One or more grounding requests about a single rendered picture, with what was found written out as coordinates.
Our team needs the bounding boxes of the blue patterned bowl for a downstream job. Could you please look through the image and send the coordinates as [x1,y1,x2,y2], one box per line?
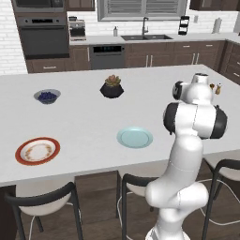
[33,88,62,105]

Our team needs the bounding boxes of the light blue plate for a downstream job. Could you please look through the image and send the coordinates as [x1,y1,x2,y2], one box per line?
[116,126,155,149]

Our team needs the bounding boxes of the succulent in black pot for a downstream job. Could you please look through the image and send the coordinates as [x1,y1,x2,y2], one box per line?
[99,74,125,99]

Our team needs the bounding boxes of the dark dishwasher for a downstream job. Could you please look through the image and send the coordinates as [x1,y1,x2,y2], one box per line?
[89,44,127,71]

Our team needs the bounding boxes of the black framed white stool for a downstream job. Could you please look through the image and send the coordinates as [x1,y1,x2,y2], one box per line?
[4,177,84,240]
[115,159,170,240]
[201,149,240,240]

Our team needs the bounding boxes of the brown base cupboards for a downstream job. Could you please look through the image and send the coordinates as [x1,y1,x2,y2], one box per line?
[25,39,240,86]

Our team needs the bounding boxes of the dark sink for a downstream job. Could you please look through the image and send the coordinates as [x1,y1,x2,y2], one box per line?
[120,34,174,42]

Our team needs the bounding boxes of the red rimmed plate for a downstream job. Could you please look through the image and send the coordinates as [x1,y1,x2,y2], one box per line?
[14,136,61,166]

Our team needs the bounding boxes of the dark tap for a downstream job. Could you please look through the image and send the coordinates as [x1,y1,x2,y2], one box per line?
[141,16,150,37]

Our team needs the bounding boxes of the silver coffee machine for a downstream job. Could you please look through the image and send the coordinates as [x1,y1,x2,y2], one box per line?
[68,16,87,42]

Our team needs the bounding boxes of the window with blinds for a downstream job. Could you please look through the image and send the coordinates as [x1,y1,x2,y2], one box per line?
[97,0,188,23]

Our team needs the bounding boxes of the microwave oven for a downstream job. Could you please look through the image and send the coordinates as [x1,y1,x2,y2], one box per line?
[10,0,68,14]

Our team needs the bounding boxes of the black wall oven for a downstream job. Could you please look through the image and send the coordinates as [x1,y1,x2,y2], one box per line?
[14,13,71,60]

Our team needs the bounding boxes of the black wire stand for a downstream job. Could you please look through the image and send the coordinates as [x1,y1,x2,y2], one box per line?
[177,15,190,36]

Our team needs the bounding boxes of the brown wall cupboard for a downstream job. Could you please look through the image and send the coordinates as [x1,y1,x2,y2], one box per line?
[188,0,240,12]
[65,0,96,12]

